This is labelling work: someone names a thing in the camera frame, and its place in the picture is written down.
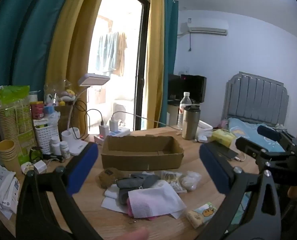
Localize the green bag of paper cups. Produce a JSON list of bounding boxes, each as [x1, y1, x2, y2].
[[0, 85, 34, 166]]

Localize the yellow curtain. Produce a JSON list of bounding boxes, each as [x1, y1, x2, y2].
[[45, 0, 110, 133], [145, 0, 166, 130]]

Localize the white pill bottle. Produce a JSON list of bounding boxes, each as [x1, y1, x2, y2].
[[60, 141, 71, 159], [50, 136, 61, 156]]

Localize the small white box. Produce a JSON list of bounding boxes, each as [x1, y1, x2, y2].
[[34, 160, 48, 174]]

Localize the grey padded headboard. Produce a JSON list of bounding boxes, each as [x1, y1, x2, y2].
[[222, 72, 289, 128]]

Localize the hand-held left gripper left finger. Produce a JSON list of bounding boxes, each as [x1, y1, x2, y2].
[[16, 142, 104, 240]]

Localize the clear plastic water bottle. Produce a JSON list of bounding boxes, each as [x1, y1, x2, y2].
[[178, 92, 192, 130]]

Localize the grey knit glove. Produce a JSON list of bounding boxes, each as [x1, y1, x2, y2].
[[118, 187, 140, 205], [116, 173, 161, 188]]

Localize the black door frame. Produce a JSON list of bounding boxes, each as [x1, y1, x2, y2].
[[134, 0, 151, 131]]

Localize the hanging clothes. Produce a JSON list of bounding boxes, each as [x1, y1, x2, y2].
[[96, 31, 128, 77]]

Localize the steel tumbler with black lid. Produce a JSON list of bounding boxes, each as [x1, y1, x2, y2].
[[182, 105, 201, 140]]

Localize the cartoon print tissue packet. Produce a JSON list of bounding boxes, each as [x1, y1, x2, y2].
[[186, 202, 218, 229]]

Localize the white power strip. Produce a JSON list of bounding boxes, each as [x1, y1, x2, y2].
[[94, 126, 131, 146]]

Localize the white desk lamp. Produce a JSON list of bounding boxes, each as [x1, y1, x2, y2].
[[61, 73, 111, 156]]

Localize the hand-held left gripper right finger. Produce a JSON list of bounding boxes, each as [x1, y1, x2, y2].
[[198, 142, 282, 240]]

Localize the white perforated basket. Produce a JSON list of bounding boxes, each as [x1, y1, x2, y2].
[[34, 123, 59, 155]]

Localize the black phone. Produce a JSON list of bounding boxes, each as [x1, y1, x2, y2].
[[208, 141, 239, 161]]

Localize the light blue printed blanket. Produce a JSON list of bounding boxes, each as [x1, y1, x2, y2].
[[227, 117, 287, 153]]

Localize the clear bag of cotton swabs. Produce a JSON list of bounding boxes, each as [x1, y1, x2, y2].
[[161, 171, 187, 193]]

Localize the person's left hand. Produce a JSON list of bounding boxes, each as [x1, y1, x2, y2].
[[123, 227, 149, 240]]

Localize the white paper tissue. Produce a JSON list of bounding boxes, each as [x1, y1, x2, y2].
[[127, 181, 187, 218]]

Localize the plush toy in clear bag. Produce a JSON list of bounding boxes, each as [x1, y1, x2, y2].
[[44, 79, 77, 108]]

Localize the black monitor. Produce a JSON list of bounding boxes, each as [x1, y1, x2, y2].
[[168, 74, 207, 103]]

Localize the brown cardboard box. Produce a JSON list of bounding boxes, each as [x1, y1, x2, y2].
[[101, 135, 184, 171]]

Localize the white air conditioner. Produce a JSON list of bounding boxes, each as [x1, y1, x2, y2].
[[187, 20, 228, 36]]

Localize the yellow packet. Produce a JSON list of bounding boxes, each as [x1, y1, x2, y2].
[[211, 129, 237, 148]]

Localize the white charging cable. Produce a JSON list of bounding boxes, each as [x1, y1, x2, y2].
[[111, 111, 183, 131]]

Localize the white cloth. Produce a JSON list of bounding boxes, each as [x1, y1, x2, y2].
[[101, 187, 129, 215]]

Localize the brown plush pouch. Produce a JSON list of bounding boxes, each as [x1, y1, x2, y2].
[[99, 169, 125, 189]]

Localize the teal curtain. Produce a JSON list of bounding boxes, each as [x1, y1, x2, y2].
[[0, 0, 76, 90], [160, 0, 179, 127]]

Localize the white packets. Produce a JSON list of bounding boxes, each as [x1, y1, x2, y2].
[[0, 166, 21, 215]]

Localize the red can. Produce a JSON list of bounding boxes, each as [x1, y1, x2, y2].
[[30, 101, 45, 120]]

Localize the bubble wrap bundle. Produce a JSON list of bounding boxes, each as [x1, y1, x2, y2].
[[178, 171, 202, 191]]

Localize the black charging cable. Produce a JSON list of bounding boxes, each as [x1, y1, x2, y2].
[[71, 100, 104, 141]]

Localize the stack of brown paper cups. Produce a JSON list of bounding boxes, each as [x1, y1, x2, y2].
[[0, 140, 22, 173]]

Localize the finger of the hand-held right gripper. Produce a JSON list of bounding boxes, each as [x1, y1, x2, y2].
[[235, 137, 267, 161], [257, 125, 282, 142]]

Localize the pink soft cloth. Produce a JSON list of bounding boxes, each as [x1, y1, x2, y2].
[[127, 197, 159, 221]]

